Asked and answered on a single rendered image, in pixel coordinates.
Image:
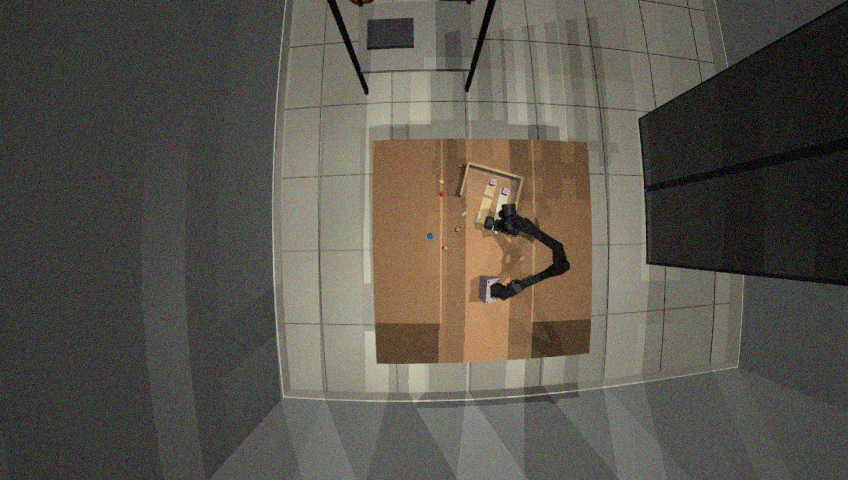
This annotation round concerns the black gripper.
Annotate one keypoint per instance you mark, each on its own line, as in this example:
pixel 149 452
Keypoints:
pixel 489 222

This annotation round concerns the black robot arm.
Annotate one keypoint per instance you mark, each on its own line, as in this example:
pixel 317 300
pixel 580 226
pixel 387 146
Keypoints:
pixel 560 263

